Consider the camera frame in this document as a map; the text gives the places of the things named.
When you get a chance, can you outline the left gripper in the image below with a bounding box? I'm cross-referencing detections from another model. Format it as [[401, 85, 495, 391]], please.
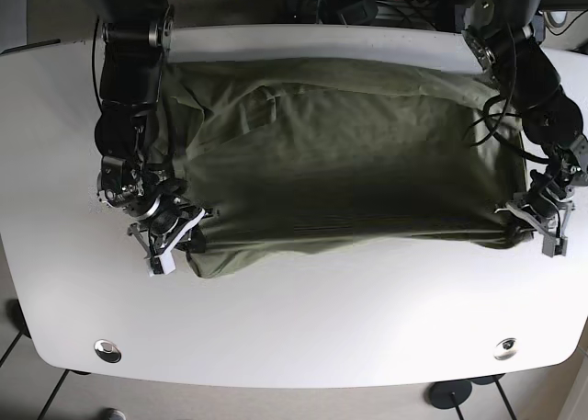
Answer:
[[495, 137, 587, 237]]

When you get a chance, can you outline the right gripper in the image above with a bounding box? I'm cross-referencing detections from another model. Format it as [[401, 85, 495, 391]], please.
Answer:
[[97, 156, 213, 258]]

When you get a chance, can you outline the olive green T-shirt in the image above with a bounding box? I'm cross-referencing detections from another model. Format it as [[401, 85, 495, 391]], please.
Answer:
[[152, 59, 531, 278]]

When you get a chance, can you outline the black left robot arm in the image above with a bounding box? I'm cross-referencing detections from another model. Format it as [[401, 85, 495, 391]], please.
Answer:
[[463, 0, 587, 257]]

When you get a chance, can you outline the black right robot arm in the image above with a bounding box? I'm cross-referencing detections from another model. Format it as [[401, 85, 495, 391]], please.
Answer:
[[87, 0, 210, 269]]

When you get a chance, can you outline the left silver table grommet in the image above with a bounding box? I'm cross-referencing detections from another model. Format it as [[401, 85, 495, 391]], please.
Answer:
[[94, 339, 122, 364]]

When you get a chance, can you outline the silver table grommet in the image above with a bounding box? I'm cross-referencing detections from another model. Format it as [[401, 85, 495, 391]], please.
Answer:
[[492, 337, 519, 361], [94, 339, 122, 364]]

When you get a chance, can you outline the right silver table grommet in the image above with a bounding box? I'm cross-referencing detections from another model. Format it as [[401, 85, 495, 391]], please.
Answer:
[[492, 337, 519, 361]]

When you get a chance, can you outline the left grey shoe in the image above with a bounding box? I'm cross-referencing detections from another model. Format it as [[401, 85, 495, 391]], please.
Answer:
[[99, 408, 127, 420]]

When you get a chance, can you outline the black round stand base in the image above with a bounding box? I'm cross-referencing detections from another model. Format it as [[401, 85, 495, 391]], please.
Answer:
[[426, 380, 472, 410]]

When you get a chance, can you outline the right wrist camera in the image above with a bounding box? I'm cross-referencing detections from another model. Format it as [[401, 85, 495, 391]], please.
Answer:
[[146, 252, 176, 277]]

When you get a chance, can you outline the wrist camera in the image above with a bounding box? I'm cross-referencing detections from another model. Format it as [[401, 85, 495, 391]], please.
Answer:
[[146, 252, 176, 277], [542, 235, 568, 257]]

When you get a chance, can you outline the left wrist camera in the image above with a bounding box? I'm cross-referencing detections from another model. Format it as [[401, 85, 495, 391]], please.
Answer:
[[542, 235, 568, 257]]

